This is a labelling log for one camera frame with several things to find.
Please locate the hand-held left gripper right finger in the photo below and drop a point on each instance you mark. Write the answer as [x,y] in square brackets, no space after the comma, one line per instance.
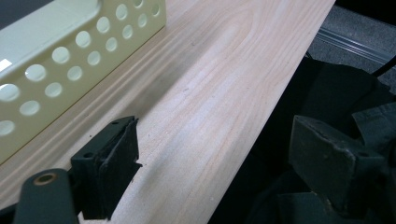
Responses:
[333,165]

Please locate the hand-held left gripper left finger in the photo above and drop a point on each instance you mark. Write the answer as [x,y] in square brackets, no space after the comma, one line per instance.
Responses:
[106,168]

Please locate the cream perforated plastic basket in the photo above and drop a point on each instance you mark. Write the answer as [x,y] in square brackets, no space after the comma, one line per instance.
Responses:
[46,34]

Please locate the dark cloth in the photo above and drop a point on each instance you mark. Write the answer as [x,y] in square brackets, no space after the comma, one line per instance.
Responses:
[336,87]

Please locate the metal floor rail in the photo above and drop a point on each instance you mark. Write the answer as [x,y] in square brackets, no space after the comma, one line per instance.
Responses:
[351,43]

